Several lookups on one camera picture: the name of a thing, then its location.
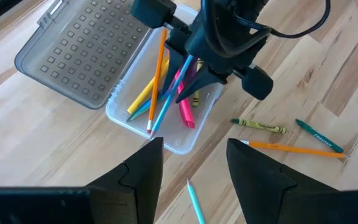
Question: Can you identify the orange pencil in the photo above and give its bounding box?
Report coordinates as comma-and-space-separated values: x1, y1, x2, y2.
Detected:
146, 29, 168, 134
240, 139, 349, 159

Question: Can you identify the olive green crayon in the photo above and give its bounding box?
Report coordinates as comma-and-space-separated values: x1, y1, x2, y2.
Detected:
231, 118, 288, 134

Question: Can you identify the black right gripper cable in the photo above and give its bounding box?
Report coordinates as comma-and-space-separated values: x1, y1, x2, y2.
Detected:
201, 0, 331, 60

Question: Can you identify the grey transparent box lid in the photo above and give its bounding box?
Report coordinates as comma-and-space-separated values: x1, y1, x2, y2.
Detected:
14, 0, 154, 110

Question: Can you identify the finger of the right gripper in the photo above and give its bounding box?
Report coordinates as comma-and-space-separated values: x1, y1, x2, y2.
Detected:
175, 64, 229, 104
162, 43, 188, 94

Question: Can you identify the clear plastic supply box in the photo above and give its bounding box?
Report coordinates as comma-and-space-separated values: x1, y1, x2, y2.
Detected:
105, 2, 225, 156

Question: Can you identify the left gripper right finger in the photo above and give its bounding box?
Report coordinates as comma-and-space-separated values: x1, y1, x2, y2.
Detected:
226, 138, 358, 224

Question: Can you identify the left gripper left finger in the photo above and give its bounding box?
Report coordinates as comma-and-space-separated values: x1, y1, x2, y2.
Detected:
0, 136, 165, 224

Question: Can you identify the pink highlighter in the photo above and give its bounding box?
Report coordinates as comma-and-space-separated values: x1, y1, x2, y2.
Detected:
173, 68, 196, 129

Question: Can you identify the yellow highlighter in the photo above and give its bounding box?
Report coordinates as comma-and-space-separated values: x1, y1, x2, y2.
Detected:
126, 55, 170, 115

